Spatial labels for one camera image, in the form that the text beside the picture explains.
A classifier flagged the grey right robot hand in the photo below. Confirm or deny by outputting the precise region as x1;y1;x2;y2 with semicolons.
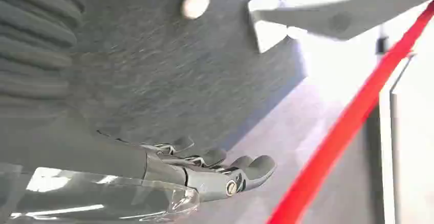
0;108;277;204

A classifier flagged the clear plastic cover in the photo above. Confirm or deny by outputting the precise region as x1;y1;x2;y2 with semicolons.
0;163;201;224

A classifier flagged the ribbed grey right arm sleeve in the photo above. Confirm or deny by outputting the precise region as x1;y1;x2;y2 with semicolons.
0;0;85;115

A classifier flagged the grey metal beam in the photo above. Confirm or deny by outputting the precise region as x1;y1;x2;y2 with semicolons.
251;0;434;42

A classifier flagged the red strap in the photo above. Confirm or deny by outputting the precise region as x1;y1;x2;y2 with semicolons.
266;0;434;224

